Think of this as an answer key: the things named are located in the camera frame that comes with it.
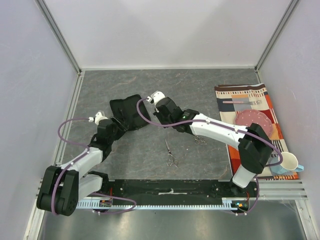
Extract black zippered tool case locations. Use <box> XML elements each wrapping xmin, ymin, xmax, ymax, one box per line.
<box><xmin>109</xmin><ymin>94</ymin><xmax>149</xmax><ymax>131</ymax></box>

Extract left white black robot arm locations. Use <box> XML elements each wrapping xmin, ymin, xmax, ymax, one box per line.
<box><xmin>36</xmin><ymin>117</ymin><xmax>128</xmax><ymax>216</ymax></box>

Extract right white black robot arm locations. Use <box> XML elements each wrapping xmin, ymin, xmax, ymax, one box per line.
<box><xmin>151</xmin><ymin>96</ymin><xmax>273</xmax><ymax>197</ymax></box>

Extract silver hair scissors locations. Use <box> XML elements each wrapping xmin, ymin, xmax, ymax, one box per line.
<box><xmin>164</xmin><ymin>139</ymin><xmax>179</xmax><ymax>168</ymax></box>

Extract silver thinning scissors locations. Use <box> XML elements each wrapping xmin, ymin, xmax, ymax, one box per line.
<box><xmin>193</xmin><ymin>135</ymin><xmax>207</xmax><ymax>145</ymax></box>

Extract colourful patterned placemat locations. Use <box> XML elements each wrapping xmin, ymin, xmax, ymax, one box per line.
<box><xmin>214</xmin><ymin>83</ymin><xmax>300</xmax><ymax>181</ymax></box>

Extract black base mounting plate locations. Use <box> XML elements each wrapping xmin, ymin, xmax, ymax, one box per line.
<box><xmin>93</xmin><ymin>179</ymin><xmax>258</xmax><ymax>204</ymax></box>

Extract pink dotted plate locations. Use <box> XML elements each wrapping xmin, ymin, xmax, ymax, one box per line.
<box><xmin>234</xmin><ymin>109</ymin><xmax>273</xmax><ymax>137</ymax></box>

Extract light blue mug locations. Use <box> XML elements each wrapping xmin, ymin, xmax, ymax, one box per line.
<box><xmin>269</xmin><ymin>151</ymin><xmax>304</xmax><ymax>175</ymax></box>

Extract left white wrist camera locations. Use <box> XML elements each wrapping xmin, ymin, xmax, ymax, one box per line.
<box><xmin>88</xmin><ymin>111</ymin><xmax>109</xmax><ymax>126</ymax></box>

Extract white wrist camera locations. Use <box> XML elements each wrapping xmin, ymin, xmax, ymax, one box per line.
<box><xmin>146</xmin><ymin>90</ymin><xmax>166</xmax><ymax>105</ymax></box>
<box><xmin>88</xmin><ymin>111</ymin><xmax>109</xmax><ymax>126</ymax></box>

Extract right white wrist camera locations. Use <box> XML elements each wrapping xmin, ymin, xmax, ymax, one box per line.
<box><xmin>146</xmin><ymin>90</ymin><xmax>166</xmax><ymax>105</ymax></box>

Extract pink handled fork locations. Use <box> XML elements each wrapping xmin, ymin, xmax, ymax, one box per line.
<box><xmin>222</xmin><ymin>100</ymin><xmax>262</xmax><ymax>106</ymax></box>

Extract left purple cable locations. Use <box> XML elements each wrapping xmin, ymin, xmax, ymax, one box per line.
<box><xmin>51</xmin><ymin>116</ymin><xmax>138</xmax><ymax>216</ymax></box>

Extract white slotted cable duct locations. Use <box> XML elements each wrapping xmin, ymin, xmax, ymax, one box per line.
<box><xmin>76</xmin><ymin>197</ymin><xmax>250</xmax><ymax>211</ymax></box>

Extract aluminium frame rail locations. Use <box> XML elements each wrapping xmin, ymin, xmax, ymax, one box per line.
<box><xmin>34</xmin><ymin>0</ymin><xmax>83</xmax><ymax>75</ymax></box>

